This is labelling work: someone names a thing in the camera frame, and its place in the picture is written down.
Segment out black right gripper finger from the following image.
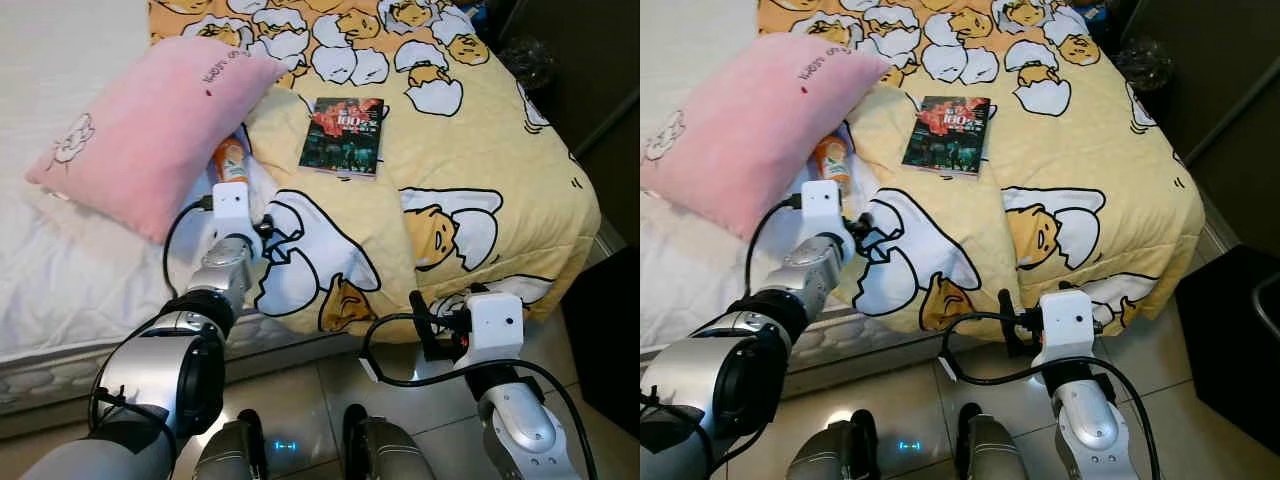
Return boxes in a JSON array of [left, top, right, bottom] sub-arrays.
[[998, 288, 1025, 358], [409, 289, 443, 363]]

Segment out orange drink bottle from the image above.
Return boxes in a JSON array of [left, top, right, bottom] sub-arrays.
[[212, 137, 251, 186], [812, 133, 854, 191]]

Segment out dark red-green paperback book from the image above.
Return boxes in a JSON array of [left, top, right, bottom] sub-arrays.
[[298, 97, 386, 179], [901, 95, 992, 177]]

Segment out pink pillow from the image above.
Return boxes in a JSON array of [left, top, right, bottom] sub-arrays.
[[25, 37, 291, 246], [640, 32, 891, 241]]

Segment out yellow cartoon egg blanket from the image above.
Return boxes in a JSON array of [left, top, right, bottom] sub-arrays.
[[757, 0, 1206, 341], [148, 0, 601, 336]]

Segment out grey robot right leg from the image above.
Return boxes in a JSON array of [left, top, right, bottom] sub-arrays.
[[343, 404, 437, 480], [955, 402, 1033, 480]]

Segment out grey robot leg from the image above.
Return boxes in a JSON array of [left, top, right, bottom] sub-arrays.
[[343, 404, 437, 480], [195, 418, 269, 480], [955, 402, 1033, 480], [787, 408, 883, 480]]

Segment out black bin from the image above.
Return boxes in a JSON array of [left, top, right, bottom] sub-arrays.
[[560, 245, 641, 431], [1175, 245, 1280, 426]]

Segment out bed with white sheet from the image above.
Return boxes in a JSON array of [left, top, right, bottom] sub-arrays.
[[0, 0, 401, 416], [640, 0, 961, 401]]

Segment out grey robot left leg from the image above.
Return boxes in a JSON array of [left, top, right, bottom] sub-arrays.
[[787, 408, 883, 480], [195, 418, 269, 480]]

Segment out clear plastic bottle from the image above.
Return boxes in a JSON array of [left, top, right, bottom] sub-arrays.
[[1113, 38, 1173, 91], [500, 38, 556, 91]]

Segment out dark wardrobe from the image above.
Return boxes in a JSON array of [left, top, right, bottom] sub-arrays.
[[1100, 0, 1280, 241], [490, 0, 641, 241]]

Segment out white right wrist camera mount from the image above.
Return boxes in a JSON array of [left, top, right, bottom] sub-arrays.
[[1030, 290, 1096, 366], [467, 292, 526, 366]]

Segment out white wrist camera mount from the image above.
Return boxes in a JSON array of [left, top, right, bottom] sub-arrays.
[[212, 182, 251, 241], [1030, 290, 1096, 366], [467, 292, 526, 366], [803, 181, 846, 241]]

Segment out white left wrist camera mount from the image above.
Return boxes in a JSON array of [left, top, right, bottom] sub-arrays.
[[212, 182, 251, 241], [803, 181, 846, 241]]

